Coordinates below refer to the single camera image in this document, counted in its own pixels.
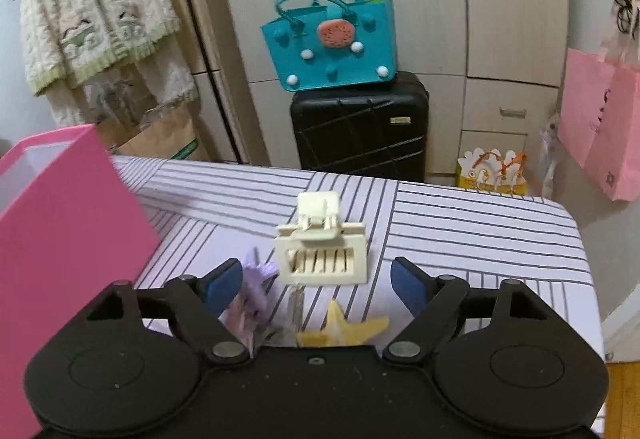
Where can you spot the white wardrobe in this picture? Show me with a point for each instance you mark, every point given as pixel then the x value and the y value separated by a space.
pixel 500 19

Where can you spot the pink cardboard box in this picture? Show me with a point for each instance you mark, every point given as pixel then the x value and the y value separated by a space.
pixel 65 244

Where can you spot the cream claw hair clip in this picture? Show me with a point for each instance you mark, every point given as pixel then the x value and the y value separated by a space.
pixel 310 234

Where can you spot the black hard suitcase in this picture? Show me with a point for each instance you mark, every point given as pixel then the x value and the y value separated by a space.
pixel 360 134

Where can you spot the clear plastic bag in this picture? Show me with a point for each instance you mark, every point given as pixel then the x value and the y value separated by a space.
pixel 551 154

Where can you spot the brown paper bag green label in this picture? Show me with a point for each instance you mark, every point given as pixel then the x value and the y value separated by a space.
pixel 165 134

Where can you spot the striped white tablecloth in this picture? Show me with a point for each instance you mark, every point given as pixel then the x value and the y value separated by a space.
pixel 450 229

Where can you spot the cream fluffy pants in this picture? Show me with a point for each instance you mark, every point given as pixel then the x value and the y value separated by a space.
pixel 165 74

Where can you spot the yellow white gift bag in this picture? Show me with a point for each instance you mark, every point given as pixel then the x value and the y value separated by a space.
pixel 492 179

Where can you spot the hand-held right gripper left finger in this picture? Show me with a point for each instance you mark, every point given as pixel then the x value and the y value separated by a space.
pixel 222 284

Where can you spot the teal felt handbag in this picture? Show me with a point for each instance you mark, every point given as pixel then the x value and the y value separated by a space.
pixel 345 54

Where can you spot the pink paper bag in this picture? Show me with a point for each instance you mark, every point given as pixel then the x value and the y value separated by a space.
pixel 600 129

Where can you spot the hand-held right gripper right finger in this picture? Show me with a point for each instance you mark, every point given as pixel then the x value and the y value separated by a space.
pixel 407 286

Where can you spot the yellow starfish hair clip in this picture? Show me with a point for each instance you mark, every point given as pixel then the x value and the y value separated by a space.
pixel 340 331

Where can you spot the beige tall cabinet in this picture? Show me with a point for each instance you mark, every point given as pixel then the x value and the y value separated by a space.
pixel 200 19

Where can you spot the purple starfish hair clip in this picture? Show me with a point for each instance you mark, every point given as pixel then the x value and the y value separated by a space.
pixel 257 289

